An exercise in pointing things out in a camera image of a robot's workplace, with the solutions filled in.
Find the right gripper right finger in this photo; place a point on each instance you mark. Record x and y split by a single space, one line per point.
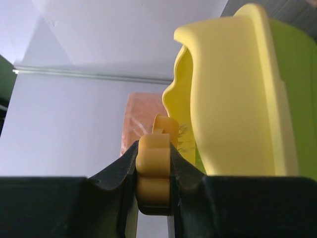
239 207

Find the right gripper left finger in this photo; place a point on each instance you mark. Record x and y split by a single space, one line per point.
102 206

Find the orange litter scoop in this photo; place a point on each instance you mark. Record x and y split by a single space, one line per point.
153 166

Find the yellow green litter box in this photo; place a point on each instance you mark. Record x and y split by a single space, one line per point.
245 95

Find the bin with pink liner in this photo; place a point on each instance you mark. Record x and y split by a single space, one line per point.
140 112

